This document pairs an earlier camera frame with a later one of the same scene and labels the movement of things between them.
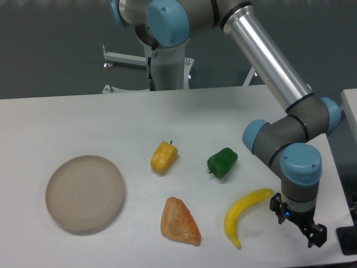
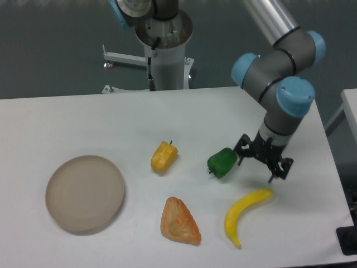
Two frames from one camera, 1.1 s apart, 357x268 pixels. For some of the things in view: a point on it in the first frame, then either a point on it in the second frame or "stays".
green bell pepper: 222,163 stays
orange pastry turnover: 177,223 stays
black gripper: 316,234 to 265,152
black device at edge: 347,237 stays
